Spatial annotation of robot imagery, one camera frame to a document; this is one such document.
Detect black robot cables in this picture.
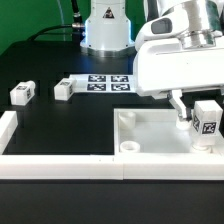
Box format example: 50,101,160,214
27,0,86,42

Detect white square table top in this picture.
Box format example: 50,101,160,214
113,107,224,158

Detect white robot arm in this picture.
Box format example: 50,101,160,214
80,0,224,120

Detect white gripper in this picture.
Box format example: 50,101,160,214
133,13,224,120

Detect white marker base plate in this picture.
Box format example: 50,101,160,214
69,74,135,93

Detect white U-shaped obstacle fence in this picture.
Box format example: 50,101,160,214
0,111,224,180

